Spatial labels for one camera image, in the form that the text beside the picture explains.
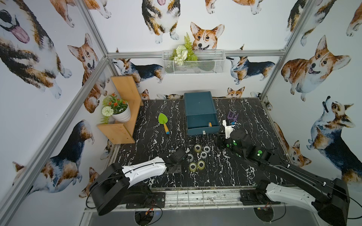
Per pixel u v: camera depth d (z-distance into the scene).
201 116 0.94
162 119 1.10
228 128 0.66
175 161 0.67
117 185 0.41
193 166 0.86
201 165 0.86
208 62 0.92
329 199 0.40
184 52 0.79
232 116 1.10
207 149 0.93
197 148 0.93
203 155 0.90
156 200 0.73
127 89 1.05
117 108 0.93
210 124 0.82
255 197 0.67
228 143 0.64
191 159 0.88
